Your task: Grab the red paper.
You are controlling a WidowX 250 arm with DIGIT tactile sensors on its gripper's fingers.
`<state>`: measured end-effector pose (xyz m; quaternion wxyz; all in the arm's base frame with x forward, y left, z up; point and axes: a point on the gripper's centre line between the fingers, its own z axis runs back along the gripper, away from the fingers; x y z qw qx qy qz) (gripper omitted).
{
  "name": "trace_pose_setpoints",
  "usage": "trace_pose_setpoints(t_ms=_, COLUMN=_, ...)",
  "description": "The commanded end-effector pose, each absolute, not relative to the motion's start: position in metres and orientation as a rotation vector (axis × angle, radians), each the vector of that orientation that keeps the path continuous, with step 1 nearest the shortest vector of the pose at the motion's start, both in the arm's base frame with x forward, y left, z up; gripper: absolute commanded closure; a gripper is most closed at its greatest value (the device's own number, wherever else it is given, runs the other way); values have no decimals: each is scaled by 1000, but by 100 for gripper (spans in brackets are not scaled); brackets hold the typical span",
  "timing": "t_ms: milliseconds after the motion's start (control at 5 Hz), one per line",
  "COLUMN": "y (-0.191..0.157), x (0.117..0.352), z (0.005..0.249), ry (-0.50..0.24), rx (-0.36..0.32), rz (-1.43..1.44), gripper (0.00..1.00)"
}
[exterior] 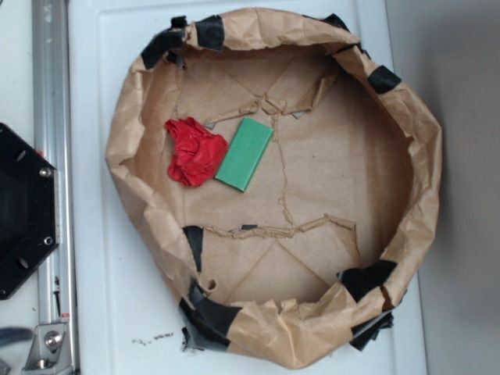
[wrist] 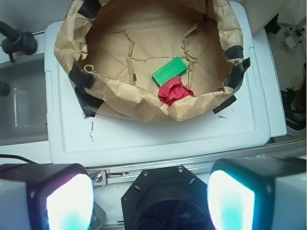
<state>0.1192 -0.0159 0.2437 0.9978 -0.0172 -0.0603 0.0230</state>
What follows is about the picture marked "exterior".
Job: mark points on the red paper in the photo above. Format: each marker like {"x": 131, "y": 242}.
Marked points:
{"x": 198, "y": 153}

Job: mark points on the green rectangular block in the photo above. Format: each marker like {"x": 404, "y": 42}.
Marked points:
{"x": 245, "y": 152}

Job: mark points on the brown paper bag bin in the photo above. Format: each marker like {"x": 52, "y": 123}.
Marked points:
{"x": 340, "y": 212}

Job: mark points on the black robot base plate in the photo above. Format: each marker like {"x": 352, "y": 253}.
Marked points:
{"x": 28, "y": 217}

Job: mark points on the aluminium extrusion rail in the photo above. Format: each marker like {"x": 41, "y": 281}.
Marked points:
{"x": 57, "y": 293}

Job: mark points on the metal corner bracket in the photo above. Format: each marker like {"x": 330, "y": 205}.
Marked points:
{"x": 50, "y": 351}

